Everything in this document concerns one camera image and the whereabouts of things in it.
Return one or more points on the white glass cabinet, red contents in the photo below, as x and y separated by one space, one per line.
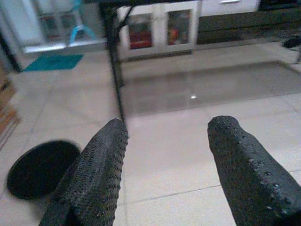
160 28

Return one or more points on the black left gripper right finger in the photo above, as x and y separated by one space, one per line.
247 183

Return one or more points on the white glass-front cabinet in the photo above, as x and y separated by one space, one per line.
47 23

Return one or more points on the wooden slatted rack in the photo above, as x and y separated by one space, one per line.
7 122

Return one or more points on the black round rubbish bin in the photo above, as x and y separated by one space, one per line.
35 169

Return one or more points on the light blue curved frame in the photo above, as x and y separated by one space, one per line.
81 29

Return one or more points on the black metal table leg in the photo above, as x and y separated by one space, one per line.
115 70

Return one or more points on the dark low sideboard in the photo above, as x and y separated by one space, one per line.
235 28

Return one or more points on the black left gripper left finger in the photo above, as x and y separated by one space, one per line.
94 179

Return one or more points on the teal floor mat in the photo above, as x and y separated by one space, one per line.
54 62

